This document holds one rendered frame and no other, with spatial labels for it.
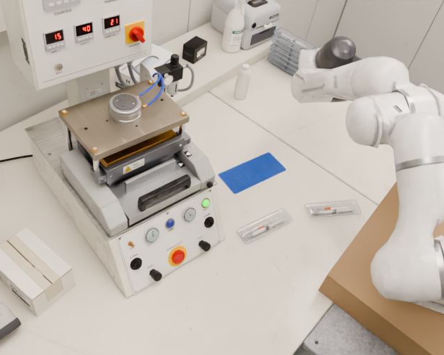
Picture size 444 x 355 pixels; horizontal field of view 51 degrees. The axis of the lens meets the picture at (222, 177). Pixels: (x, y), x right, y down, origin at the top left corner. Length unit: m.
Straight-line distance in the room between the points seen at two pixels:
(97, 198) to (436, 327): 0.89
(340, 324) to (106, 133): 0.79
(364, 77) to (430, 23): 2.31
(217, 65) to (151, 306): 1.06
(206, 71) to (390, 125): 1.07
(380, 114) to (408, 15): 2.46
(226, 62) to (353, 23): 1.77
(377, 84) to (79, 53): 0.69
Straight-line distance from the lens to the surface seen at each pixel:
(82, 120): 1.19
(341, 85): 1.19
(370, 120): 0.99
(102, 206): 1.14
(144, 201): 1.14
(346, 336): 1.36
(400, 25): 3.47
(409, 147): 0.94
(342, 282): 1.31
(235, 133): 1.72
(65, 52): 1.19
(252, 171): 1.60
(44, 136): 1.42
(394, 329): 1.33
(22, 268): 1.27
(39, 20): 1.12
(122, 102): 1.18
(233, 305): 1.30
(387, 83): 1.08
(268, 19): 2.09
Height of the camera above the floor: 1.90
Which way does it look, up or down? 48 degrees down
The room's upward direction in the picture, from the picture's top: 12 degrees clockwise
